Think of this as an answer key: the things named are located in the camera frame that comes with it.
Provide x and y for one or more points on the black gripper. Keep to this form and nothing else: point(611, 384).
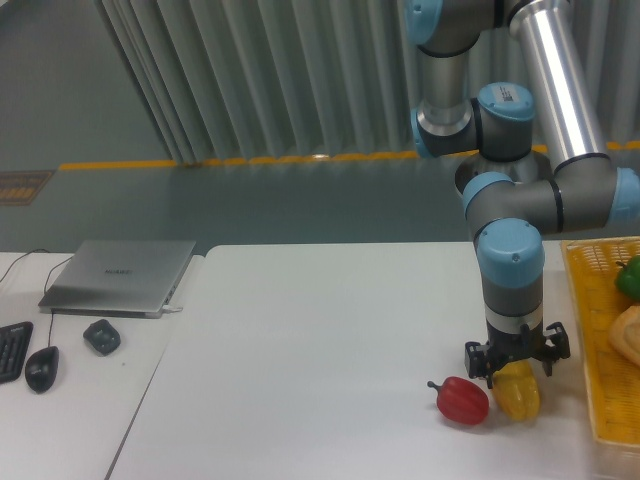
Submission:
point(546, 344)

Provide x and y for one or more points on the yellow bell pepper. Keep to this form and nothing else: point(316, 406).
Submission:
point(516, 392)

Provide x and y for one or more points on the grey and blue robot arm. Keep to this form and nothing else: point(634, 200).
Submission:
point(553, 115)

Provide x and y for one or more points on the red bell pepper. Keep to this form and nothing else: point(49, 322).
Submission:
point(461, 401)

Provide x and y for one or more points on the yellow woven basket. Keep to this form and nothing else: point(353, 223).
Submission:
point(612, 381)

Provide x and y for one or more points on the green bell pepper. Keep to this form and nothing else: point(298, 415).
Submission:
point(627, 280)

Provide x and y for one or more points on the beige bread loaf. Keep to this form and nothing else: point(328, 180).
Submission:
point(624, 334)

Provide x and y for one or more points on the silver closed laptop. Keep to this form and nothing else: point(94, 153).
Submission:
point(135, 279)

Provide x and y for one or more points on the small black device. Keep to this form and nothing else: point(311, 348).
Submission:
point(102, 337)

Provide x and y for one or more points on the black computer mouse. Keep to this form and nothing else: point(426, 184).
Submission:
point(41, 369)

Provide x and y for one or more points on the black keyboard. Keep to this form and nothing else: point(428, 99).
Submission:
point(14, 343)

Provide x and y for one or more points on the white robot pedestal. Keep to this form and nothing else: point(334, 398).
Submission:
point(480, 167)

